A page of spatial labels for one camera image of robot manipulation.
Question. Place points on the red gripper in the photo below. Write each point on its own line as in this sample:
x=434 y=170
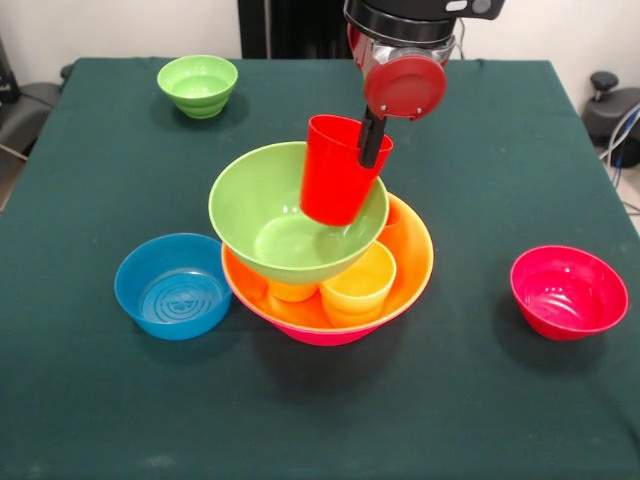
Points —
x=405 y=87

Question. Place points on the red cup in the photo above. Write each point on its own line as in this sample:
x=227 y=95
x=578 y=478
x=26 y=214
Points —
x=332 y=185

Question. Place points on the large orange bowl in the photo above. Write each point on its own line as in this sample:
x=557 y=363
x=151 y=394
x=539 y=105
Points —
x=415 y=260

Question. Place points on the large green bowl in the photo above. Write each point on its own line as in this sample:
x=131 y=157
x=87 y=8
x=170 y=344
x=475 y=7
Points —
x=255 y=210

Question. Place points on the yellow cup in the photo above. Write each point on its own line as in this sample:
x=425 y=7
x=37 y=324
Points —
x=357 y=295
x=292 y=292

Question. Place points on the large pink bowl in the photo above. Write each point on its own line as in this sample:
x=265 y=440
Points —
x=325 y=338

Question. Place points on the black cabinet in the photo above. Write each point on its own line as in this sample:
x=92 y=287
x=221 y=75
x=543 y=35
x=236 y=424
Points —
x=295 y=25

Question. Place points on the small green bowl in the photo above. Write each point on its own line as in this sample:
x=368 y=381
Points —
x=197 y=85

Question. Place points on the black equipment base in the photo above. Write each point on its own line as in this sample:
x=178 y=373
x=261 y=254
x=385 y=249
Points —
x=610 y=110

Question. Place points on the red bowl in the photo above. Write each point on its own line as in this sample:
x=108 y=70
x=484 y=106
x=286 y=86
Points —
x=565 y=295

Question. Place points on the dark green tablecloth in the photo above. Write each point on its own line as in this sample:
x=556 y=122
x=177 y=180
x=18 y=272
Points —
x=320 y=400

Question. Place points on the blue bowl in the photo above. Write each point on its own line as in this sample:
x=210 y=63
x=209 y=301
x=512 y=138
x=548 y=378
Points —
x=172 y=327

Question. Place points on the black chair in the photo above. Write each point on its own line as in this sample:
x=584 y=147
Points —
x=30 y=110

